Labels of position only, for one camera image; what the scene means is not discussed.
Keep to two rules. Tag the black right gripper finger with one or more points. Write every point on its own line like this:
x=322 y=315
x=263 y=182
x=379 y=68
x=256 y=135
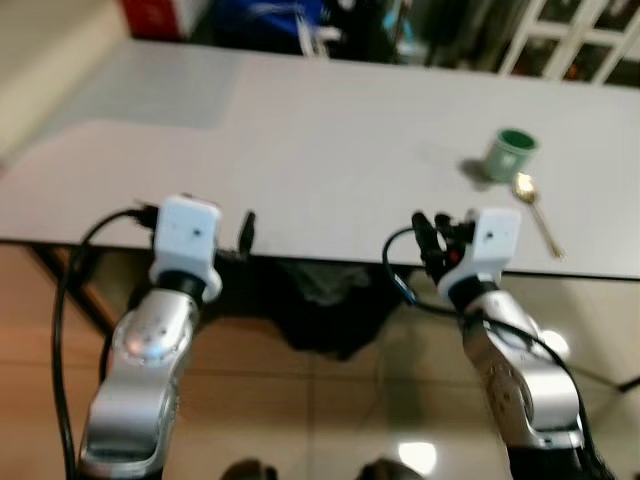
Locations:
x=425 y=240

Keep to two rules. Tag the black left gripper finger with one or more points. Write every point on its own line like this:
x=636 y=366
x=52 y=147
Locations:
x=248 y=230

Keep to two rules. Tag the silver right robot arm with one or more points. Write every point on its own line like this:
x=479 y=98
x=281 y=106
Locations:
x=520 y=390

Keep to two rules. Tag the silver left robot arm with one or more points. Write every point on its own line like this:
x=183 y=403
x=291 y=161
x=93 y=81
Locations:
x=150 y=345

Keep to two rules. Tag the gold spoon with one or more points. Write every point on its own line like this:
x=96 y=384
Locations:
x=524 y=187

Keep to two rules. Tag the green mug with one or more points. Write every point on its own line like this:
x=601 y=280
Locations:
x=508 y=160

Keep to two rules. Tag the black chair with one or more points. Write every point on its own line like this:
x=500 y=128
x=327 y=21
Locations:
x=320 y=300

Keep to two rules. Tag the black metal table leg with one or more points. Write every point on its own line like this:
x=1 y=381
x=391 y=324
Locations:
x=75 y=292

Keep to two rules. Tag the blue bundle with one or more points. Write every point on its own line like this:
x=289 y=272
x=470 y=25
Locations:
x=265 y=20

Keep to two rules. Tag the black robot left foot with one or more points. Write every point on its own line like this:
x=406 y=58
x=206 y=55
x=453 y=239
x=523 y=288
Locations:
x=250 y=470

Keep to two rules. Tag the black robot foot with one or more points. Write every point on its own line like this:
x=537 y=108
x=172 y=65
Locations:
x=385 y=470
x=250 y=470

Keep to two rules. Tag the white glass door cabinet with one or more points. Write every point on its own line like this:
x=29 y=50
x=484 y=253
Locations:
x=560 y=45

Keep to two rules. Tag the black robot right foot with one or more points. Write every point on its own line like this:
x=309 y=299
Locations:
x=385 y=470

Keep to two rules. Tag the red box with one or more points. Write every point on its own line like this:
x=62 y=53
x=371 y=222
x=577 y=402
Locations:
x=150 y=15

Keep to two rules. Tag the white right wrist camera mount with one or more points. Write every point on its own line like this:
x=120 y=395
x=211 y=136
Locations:
x=493 y=240

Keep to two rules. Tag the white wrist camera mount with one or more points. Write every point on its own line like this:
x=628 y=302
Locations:
x=493 y=240
x=187 y=235

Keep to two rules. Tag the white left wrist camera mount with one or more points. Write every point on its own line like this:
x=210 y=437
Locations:
x=187 y=235

